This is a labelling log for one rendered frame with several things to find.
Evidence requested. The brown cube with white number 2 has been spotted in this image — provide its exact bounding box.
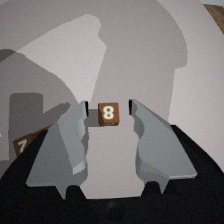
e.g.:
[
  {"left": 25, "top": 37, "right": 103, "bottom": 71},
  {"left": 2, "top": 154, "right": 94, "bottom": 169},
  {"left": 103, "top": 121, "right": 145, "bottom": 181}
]
[{"left": 13, "top": 133, "right": 38, "bottom": 157}]

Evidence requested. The brown cube with white digits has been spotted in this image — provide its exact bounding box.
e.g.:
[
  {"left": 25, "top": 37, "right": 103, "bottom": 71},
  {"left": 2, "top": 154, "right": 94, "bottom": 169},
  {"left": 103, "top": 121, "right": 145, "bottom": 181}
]
[{"left": 98, "top": 103, "right": 120, "bottom": 126}]

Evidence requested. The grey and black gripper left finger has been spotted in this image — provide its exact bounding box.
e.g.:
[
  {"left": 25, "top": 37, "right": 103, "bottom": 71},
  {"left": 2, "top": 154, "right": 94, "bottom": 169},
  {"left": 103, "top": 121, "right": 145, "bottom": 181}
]
[{"left": 0, "top": 101, "right": 88, "bottom": 224}]

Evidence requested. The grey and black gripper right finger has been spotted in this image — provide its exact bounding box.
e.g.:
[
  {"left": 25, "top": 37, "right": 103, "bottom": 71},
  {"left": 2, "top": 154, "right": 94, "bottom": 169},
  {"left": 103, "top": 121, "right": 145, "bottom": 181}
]
[{"left": 129, "top": 99, "right": 224, "bottom": 219}]

